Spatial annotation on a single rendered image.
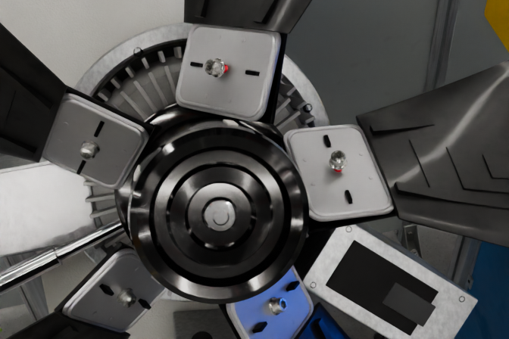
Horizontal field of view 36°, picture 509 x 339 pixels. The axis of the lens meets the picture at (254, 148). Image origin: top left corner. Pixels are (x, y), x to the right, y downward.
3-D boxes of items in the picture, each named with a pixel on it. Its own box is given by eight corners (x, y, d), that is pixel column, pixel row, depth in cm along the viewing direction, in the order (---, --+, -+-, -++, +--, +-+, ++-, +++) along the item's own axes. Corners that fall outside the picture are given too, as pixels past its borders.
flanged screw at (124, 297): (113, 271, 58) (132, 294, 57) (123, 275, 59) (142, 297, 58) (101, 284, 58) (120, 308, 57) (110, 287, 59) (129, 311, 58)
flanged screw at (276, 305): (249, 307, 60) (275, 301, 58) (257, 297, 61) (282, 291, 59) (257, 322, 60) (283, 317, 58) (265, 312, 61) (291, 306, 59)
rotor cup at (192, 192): (133, 287, 64) (130, 346, 51) (99, 112, 62) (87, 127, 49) (307, 253, 66) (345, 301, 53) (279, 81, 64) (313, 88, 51)
